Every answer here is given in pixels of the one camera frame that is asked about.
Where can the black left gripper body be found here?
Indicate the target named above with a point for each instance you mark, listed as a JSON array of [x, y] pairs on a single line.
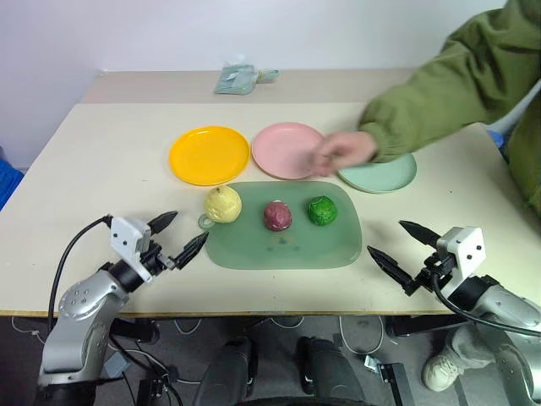
[[154, 258]]

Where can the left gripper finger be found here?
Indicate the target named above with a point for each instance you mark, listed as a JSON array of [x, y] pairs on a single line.
[[164, 220], [190, 249]]

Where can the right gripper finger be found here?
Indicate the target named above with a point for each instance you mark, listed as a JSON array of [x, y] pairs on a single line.
[[389, 266], [420, 232]]

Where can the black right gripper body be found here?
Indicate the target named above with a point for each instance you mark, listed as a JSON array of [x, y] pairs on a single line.
[[433, 272]]

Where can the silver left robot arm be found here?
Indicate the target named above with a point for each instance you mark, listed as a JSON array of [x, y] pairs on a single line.
[[84, 321]]

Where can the green jacket sleeve forearm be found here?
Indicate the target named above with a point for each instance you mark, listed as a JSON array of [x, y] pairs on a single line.
[[456, 84]]

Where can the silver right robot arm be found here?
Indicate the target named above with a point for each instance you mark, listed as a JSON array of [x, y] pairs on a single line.
[[503, 308]]

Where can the yellow pear fruit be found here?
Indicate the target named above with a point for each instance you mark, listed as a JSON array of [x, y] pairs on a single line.
[[222, 205]]

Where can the light green plate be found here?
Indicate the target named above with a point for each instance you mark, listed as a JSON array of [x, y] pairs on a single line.
[[380, 175]]

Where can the yellow plate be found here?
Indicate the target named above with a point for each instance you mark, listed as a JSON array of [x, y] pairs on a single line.
[[209, 155]]

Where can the green fruit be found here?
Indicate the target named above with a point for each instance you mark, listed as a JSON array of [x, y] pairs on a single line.
[[322, 210]]

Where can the purple red fruit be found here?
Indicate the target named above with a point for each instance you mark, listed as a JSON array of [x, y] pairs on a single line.
[[277, 216]]

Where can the pink plate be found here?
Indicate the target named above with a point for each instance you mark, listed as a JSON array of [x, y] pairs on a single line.
[[281, 150]]

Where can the person's bare hand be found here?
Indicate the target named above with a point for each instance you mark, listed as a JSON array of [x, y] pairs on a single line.
[[344, 152]]

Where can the grey trouser leg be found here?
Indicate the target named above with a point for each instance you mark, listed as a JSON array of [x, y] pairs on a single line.
[[469, 347]]

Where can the green cutting board tray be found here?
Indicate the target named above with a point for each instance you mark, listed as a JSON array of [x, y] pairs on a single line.
[[287, 249]]

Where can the beige sneaker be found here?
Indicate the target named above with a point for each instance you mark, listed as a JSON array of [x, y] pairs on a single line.
[[441, 372]]

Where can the dark rounded shape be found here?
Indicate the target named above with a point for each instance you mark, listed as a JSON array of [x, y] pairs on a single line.
[[228, 372], [329, 372]]

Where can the blue cloth piece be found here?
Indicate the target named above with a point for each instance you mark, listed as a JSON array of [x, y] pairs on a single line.
[[498, 138]]

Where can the green jacket torso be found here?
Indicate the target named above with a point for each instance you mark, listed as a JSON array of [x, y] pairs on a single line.
[[526, 169]]

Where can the teal plastic packet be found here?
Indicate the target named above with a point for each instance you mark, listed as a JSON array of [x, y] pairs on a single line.
[[234, 79]]

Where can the blue crate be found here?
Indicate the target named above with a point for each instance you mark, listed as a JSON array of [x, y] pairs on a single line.
[[8, 182]]

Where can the small pale wrapped packet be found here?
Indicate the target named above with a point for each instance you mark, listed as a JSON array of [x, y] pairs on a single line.
[[267, 75]]

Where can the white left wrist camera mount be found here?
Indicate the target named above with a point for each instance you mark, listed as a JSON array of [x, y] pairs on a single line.
[[124, 237]]

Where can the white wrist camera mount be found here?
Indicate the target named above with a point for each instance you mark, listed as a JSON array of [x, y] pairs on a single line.
[[124, 237], [462, 249]]

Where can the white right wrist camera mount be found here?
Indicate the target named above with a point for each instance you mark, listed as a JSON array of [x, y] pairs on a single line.
[[462, 249]]

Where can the black table frame bar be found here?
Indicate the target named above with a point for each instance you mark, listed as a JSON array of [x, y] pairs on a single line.
[[418, 325]]

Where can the black metal post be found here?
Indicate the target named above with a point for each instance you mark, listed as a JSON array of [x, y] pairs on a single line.
[[397, 382]]

